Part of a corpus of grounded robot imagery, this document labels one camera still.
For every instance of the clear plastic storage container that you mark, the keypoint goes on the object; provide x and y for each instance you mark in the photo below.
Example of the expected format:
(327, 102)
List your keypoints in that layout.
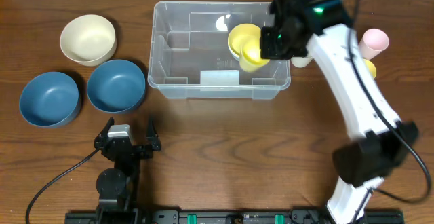
(190, 57)

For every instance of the pink cup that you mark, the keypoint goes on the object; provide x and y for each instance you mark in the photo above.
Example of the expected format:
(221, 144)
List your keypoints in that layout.
(373, 42)

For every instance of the cream cup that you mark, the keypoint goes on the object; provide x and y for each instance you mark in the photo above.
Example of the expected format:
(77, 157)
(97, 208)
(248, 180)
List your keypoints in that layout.
(301, 62)

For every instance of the blue bowl near container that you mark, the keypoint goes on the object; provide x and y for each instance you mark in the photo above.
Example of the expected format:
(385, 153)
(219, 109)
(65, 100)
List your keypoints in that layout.
(116, 86)

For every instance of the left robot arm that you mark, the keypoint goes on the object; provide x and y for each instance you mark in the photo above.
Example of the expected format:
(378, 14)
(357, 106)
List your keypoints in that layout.
(117, 186)

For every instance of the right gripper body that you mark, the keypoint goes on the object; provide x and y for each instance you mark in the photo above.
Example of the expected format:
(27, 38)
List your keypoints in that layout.
(271, 43)

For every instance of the yellow small bowl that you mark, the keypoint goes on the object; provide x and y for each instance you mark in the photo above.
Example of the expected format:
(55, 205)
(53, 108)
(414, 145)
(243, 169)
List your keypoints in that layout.
(239, 35)

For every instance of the blue bowl far left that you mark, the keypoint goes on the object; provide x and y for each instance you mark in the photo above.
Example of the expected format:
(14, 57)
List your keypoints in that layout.
(50, 100)

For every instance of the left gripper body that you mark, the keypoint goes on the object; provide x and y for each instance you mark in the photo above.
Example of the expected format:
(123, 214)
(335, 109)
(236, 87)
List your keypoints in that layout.
(136, 148)

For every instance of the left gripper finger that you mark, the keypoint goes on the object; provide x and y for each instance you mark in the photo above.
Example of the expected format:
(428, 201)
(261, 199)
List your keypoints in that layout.
(152, 136)
(102, 139)

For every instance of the yellow cup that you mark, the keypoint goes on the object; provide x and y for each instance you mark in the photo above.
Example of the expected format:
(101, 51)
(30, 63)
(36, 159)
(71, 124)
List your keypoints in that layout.
(250, 59)
(371, 68)

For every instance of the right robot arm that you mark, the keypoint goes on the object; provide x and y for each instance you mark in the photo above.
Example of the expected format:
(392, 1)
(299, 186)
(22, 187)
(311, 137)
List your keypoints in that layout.
(323, 30)

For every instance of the cream large bowl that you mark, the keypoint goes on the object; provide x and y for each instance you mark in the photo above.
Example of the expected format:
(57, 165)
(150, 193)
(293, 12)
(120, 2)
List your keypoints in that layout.
(89, 40)

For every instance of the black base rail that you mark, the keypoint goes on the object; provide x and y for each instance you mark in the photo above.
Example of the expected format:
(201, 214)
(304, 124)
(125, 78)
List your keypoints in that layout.
(135, 216)

